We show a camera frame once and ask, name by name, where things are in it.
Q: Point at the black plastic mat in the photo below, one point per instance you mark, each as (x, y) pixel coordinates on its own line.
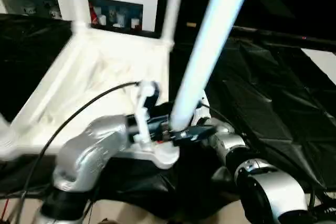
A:
(262, 103)

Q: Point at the long black bar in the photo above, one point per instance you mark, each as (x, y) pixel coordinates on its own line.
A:
(288, 37)

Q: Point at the small tan label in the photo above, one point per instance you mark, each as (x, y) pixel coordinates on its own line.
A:
(191, 24)

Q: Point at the red packet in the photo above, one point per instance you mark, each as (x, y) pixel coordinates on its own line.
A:
(94, 15)

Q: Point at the white cup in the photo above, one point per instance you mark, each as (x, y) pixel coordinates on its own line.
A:
(135, 23)
(102, 20)

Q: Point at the dark grey robot foot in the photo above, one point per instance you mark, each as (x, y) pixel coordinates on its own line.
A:
(108, 221)

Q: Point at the white jar blue print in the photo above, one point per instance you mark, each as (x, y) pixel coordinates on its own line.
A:
(120, 20)

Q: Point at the white plastic table top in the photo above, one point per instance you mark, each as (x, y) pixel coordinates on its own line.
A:
(92, 64)

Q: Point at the white flat board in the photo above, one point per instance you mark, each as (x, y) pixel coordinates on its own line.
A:
(323, 64)

